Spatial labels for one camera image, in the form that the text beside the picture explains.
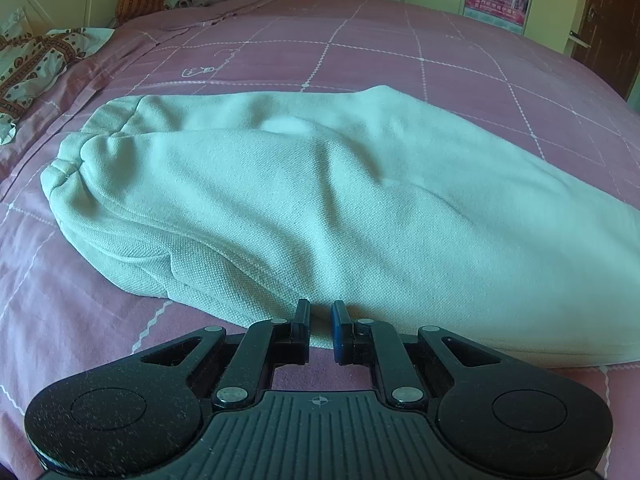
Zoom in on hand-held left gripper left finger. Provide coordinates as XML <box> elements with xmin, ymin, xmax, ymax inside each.
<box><xmin>140</xmin><ymin>299</ymin><xmax>312</xmax><ymax>409</ymax></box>

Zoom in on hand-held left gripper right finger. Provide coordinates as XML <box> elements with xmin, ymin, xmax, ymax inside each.
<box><xmin>331</xmin><ymin>300</ymin><xmax>503</xmax><ymax>408</ymax></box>

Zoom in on white pants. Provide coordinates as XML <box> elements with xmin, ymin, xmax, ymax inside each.
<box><xmin>40</xmin><ymin>85</ymin><xmax>640</xmax><ymax>368</ymax></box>

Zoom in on brown wooden door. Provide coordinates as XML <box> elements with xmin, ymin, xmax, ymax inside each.
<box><xmin>570</xmin><ymin>0</ymin><xmax>640</xmax><ymax>101</ymax></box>

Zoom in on pink checked bedsheet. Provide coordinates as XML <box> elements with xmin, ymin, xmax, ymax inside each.
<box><xmin>0</xmin><ymin>0</ymin><xmax>640</xmax><ymax>480</ymax></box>

